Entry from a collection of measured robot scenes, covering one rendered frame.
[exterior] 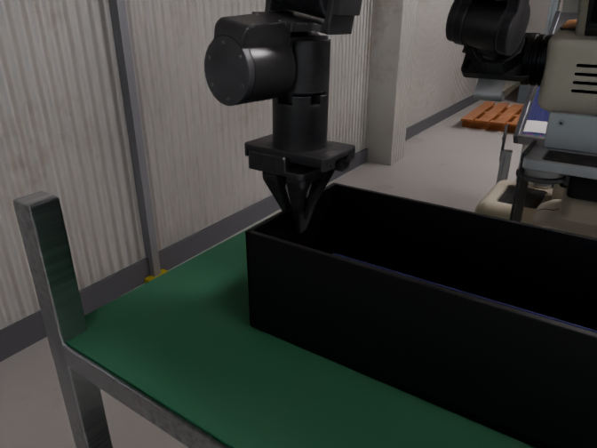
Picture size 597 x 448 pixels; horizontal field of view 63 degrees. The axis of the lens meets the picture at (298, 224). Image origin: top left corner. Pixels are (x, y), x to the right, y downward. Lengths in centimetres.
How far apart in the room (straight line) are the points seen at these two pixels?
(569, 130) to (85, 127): 179
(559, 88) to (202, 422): 76
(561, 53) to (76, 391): 84
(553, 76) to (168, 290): 70
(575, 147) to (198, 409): 72
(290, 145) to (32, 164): 169
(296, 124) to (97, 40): 179
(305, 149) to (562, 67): 55
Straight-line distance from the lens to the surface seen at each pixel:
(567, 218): 103
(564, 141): 93
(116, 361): 51
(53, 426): 191
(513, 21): 83
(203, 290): 60
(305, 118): 48
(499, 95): 96
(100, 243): 235
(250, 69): 42
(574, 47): 92
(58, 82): 213
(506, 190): 142
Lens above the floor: 126
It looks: 24 degrees down
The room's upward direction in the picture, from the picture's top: straight up
